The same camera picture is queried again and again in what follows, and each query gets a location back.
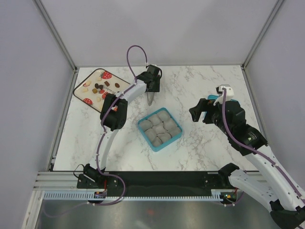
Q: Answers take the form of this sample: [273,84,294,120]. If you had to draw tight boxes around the teal chocolate box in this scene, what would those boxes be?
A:
[137,107,183,152]

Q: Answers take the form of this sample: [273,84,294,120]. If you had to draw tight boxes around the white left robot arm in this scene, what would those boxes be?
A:
[79,65,163,188]

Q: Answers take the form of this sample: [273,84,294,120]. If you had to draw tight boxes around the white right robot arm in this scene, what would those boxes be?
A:
[189,98,305,229]

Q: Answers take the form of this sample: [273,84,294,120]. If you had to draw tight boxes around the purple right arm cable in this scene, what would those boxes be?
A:
[221,87,305,203]

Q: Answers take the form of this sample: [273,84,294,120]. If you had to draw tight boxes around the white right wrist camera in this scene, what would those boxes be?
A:
[213,84,234,106]

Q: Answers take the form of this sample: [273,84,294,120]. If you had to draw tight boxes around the metal tongs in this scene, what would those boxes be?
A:
[147,92,155,106]

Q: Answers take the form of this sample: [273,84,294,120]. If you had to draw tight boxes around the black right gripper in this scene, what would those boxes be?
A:
[189,98,233,136]

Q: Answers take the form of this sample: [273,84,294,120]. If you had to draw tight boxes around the strawberry print tray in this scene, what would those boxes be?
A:
[73,68,130,112]

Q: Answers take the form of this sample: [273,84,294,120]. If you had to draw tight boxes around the teal box lid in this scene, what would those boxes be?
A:
[207,94,218,100]

